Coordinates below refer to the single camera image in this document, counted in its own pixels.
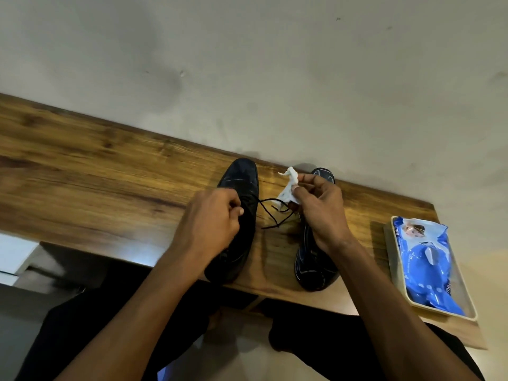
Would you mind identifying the black trousers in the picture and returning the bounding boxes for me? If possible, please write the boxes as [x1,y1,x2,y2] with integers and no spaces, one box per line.
[15,261,486,381]

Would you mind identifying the blue wet wipes packet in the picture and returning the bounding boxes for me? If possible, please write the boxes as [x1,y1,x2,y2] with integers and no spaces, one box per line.
[392,216,465,316]

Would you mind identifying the white wipe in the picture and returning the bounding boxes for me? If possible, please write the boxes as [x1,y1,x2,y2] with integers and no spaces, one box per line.
[276,166,302,212]

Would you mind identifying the person's right forearm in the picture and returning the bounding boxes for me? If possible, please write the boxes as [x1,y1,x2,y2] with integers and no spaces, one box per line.
[321,238,486,381]

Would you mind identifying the cream plastic tray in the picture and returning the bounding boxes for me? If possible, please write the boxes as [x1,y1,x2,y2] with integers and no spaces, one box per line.
[383,216,478,322]

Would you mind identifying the person's left hand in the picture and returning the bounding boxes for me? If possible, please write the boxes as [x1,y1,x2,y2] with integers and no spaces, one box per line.
[171,189,245,270]

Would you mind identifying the black leather shoe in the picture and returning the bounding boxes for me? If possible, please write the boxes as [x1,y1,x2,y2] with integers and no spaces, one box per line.
[203,157,260,285]
[294,167,341,292]

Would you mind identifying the black shoelace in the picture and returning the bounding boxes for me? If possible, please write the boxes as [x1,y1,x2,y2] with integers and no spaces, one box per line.
[257,198,292,230]

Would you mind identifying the person's right hand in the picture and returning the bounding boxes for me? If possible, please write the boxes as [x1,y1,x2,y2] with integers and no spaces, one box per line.
[288,173,351,255]

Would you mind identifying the person's left forearm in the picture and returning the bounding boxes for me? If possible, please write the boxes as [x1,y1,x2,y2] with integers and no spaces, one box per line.
[55,248,224,381]

